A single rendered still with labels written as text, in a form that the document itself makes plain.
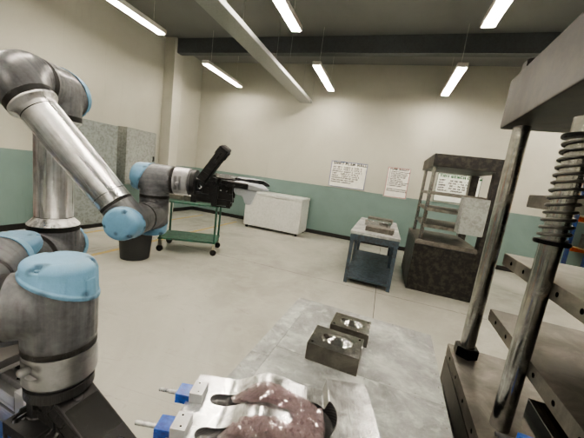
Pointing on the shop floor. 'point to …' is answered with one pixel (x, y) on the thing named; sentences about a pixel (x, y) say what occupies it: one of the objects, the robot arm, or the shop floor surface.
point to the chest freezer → (278, 212)
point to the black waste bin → (136, 248)
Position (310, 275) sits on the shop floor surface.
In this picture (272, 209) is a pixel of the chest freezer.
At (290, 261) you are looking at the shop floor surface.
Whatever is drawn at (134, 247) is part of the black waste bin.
